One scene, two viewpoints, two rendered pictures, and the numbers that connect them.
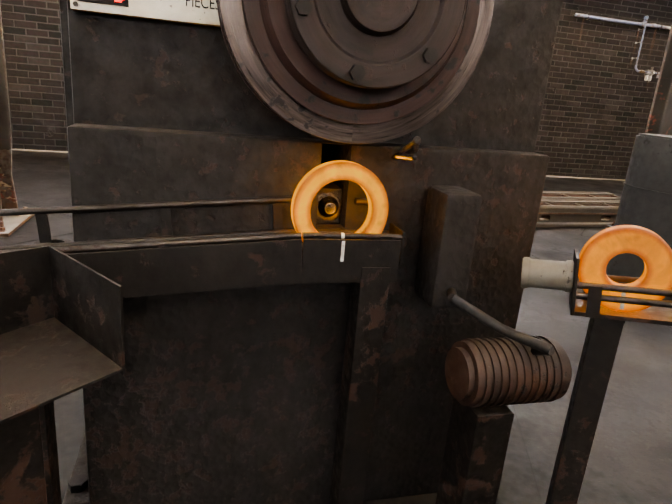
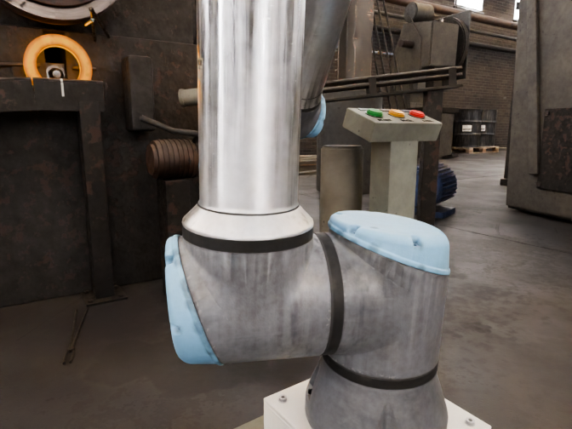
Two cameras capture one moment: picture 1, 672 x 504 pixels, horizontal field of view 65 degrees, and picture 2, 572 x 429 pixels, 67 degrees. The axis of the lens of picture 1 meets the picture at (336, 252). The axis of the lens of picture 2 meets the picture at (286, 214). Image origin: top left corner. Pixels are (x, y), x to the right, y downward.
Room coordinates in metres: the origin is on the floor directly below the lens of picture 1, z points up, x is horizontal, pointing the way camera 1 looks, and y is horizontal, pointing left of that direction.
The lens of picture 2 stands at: (-0.54, -0.26, 0.57)
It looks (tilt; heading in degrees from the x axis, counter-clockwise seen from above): 11 degrees down; 343
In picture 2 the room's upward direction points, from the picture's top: straight up
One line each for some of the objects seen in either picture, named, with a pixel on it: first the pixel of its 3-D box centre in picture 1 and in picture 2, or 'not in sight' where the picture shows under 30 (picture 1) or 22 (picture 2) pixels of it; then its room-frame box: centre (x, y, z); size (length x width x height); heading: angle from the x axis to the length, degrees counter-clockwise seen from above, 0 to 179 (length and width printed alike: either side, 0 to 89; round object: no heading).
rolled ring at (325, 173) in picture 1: (340, 209); (58, 66); (0.99, 0.00, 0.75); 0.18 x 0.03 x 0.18; 105
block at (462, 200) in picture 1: (445, 246); (138, 94); (1.06, -0.22, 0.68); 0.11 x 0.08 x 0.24; 16
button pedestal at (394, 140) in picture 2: not in sight; (391, 227); (0.46, -0.85, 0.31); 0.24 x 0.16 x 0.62; 106
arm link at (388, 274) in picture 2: not in sight; (377, 284); (-0.06, -0.53, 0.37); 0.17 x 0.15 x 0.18; 85
